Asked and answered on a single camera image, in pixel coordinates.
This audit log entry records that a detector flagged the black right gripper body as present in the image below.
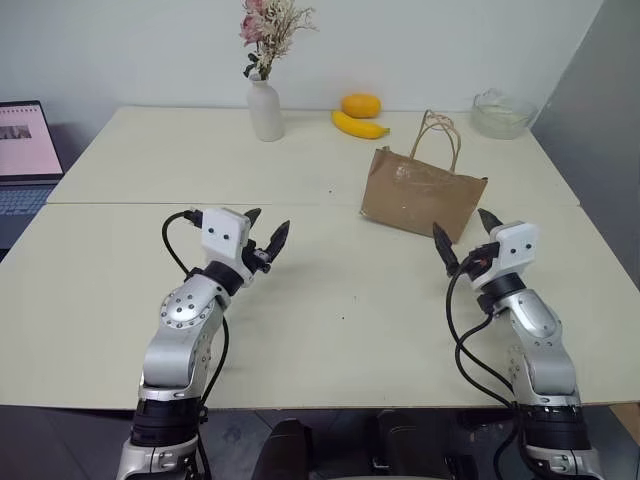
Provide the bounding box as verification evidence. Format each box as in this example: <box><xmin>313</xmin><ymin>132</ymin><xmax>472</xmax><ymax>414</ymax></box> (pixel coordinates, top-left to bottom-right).
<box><xmin>456</xmin><ymin>241</ymin><xmax>501</xmax><ymax>277</ymax></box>

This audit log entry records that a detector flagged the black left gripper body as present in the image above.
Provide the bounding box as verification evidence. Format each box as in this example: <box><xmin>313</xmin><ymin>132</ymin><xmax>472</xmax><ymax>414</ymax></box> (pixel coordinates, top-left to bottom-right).
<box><xmin>241</xmin><ymin>239</ymin><xmax>274</xmax><ymax>275</ymax></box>

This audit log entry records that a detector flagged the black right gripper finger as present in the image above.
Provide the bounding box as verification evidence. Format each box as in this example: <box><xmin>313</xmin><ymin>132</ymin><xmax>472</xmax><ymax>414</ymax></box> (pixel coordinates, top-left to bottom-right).
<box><xmin>432</xmin><ymin>222</ymin><xmax>461</xmax><ymax>276</ymax></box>
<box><xmin>477</xmin><ymin>208</ymin><xmax>506</xmax><ymax>237</ymax></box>

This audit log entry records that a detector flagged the brown paper bag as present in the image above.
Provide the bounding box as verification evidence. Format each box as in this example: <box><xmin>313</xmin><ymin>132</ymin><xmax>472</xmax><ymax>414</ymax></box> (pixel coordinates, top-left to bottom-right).
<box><xmin>358</xmin><ymin>109</ymin><xmax>490</xmax><ymax>245</ymax></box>

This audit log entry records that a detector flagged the white ceramic vase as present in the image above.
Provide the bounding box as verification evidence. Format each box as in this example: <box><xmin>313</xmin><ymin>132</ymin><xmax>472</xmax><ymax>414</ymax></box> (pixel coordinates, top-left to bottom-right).
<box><xmin>247</xmin><ymin>77</ymin><xmax>286</xmax><ymax>143</ymax></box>

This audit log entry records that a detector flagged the clear glass bowl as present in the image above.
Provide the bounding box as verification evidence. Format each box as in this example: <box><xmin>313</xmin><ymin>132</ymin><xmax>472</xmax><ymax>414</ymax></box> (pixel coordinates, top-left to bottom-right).
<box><xmin>472</xmin><ymin>87</ymin><xmax>538</xmax><ymax>141</ymax></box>

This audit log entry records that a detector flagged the yellow banana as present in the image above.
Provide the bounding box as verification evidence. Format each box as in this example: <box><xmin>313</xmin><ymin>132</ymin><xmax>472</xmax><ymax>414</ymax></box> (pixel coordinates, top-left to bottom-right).
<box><xmin>331</xmin><ymin>110</ymin><xmax>391</xmax><ymax>140</ymax></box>

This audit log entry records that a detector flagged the orange fruit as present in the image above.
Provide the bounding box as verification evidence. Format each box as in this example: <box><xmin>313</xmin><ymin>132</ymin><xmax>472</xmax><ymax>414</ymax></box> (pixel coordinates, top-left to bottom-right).
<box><xmin>341</xmin><ymin>93</ymin><xmax>382</xmax><ymax>119</ymax></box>

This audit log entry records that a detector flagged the dried flower bouquet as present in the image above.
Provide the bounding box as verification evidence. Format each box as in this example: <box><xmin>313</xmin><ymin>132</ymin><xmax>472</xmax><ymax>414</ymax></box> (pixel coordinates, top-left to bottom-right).
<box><xmin>239</xmin><ymin>0</ymin><xmax>320</xmax><ymax>81</ymax></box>

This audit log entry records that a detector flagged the grey laptop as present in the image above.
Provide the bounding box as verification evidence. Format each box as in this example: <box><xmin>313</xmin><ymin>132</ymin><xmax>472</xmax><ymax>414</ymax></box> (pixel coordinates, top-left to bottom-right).
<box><xmin>0</xmin><ymin>99</ymin><xmax>66</xmax><ymax>251</ymax></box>

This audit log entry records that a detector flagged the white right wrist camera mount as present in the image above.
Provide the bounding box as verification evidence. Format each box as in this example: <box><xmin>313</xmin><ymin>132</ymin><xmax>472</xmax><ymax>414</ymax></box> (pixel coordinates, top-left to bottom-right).
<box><xmin>469</xmin><ymin>220</ymin><xmax>542</xmax><ymax>291</ymax></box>

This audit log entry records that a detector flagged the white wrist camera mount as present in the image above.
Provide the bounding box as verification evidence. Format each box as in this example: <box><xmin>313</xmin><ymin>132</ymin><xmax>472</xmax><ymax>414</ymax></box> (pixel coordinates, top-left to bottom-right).
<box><xmin>200</xmin><ymin>206</ymin><xmax>251</xmax><ymax>290</ymax></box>
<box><xmin>469</xmin><ymin>220</ymin><xmax>542</xmax><ymax>291</ymax></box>

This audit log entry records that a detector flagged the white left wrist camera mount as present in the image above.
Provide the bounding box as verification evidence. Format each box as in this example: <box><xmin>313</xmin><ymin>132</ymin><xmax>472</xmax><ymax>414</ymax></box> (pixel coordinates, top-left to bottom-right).
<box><xmin>200</xmin><ymin>206</ymin><xmax>251</xmax><ymax>290</ymax></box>

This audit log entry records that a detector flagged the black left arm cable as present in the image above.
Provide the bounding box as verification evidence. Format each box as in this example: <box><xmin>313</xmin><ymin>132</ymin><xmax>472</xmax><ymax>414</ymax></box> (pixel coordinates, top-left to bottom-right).
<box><xmin>160</xmin><ymin>209</ymin><xmax>231</xmax><ymax>480</ymax></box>

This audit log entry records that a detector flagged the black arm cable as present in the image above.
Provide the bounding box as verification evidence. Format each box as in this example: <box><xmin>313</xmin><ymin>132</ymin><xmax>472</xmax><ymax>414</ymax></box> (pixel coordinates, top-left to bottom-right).
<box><xmin>446</xmin><ymin>249</ymin><xmax>539</xmax><ymax>480</ymax></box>
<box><xmin>160</xmin><ymin>209</ymin><xmax>231</xmax><ymax>480</ymax></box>

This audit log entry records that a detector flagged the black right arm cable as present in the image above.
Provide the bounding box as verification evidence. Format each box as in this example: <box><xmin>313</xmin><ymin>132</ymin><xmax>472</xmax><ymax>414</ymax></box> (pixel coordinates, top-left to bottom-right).
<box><xmin>446</xmin><ymin>249</ymin><xmax>539</xmax><ymax>480</ymax></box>

